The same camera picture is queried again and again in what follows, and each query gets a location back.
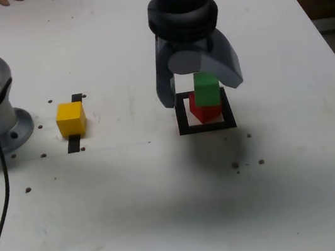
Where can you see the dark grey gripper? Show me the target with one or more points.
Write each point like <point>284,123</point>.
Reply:
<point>190,46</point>

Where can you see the green cube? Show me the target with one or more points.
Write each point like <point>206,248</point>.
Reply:
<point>207,93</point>

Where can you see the black tape strip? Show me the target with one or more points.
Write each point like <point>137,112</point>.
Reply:
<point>74,145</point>

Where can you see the red cube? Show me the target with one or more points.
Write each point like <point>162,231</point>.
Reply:
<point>204,114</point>

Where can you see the yellow cube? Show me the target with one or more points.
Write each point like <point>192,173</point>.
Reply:
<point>71,121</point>

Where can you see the black tape square outline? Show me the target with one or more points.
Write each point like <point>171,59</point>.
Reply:
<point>206,128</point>

